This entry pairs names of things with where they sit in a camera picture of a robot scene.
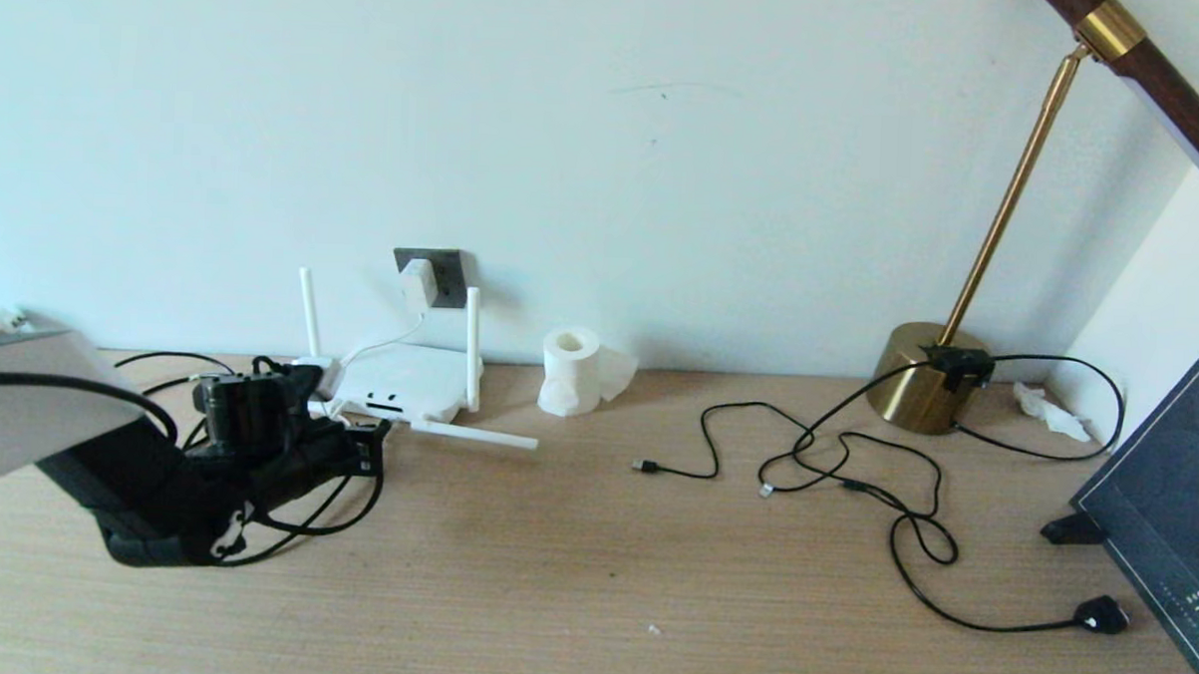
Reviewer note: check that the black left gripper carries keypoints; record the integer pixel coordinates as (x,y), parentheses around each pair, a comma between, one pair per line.
(306,461)

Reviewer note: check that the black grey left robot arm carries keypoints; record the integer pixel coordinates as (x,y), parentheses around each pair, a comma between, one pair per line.
(49,408)

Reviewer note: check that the white router with antennas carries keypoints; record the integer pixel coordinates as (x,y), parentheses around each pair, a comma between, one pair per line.
(408,380)

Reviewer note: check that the white toilet paper roll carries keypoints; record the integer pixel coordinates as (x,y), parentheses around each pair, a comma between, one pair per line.
(570,374)

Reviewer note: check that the brass desk lamp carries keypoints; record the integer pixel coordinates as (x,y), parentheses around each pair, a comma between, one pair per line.
(912,383)

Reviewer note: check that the crumpled white tissue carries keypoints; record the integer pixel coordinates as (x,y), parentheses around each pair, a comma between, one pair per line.
(1053,414)

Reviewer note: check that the dark framed board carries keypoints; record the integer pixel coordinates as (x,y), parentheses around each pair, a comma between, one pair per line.
(1172,497)

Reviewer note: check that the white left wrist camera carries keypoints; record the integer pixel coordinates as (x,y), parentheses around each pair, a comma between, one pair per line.
(319,377)

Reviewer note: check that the grey wall socket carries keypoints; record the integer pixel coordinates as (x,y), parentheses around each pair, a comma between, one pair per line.
(450,272)

